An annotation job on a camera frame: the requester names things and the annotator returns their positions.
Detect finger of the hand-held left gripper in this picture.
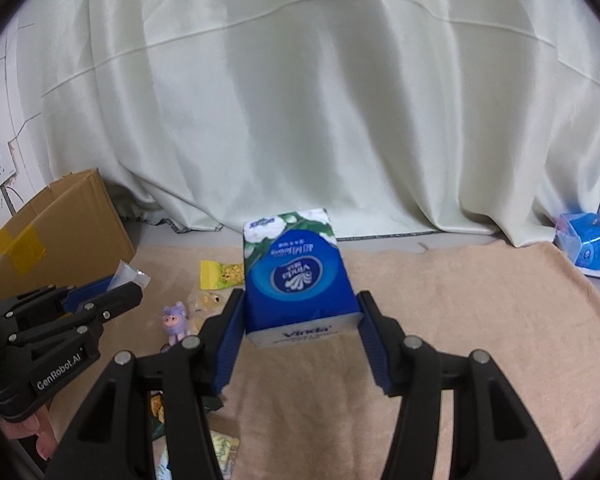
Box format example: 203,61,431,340
5,282,144,349
0,275,118,322

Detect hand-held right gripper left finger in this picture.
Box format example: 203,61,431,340
45,287,246,480

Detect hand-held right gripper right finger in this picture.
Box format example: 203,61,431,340
356,290,563,480

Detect small clear wrapper packet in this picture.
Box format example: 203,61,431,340
106,259,151,293

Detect clear packet with yellow toy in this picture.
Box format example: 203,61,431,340
187,290,226,333

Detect purple plush toy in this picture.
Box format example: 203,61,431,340
160,301,191,348

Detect brown cardboard box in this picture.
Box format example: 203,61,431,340
0,169,136,306

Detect large blue tissue pack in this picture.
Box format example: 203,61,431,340
242,207,363,350

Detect person's left hand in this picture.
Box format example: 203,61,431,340
0,400,59,461

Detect dark green snack packet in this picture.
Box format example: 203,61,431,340
147,390,227,442

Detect yellow snack packet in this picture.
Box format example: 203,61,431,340
200,260,245,291

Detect beige blanket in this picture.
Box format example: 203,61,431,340
45,239,600,480

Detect light green tissue pack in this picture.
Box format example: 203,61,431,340
152,430,241,480

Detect blue wrapped tissue bundle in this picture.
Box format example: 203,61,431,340
554,211,600,278

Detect pale green curtain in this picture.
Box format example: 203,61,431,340
40,0,600,261

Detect grey wall cable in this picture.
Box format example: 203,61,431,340
2,185,22,217

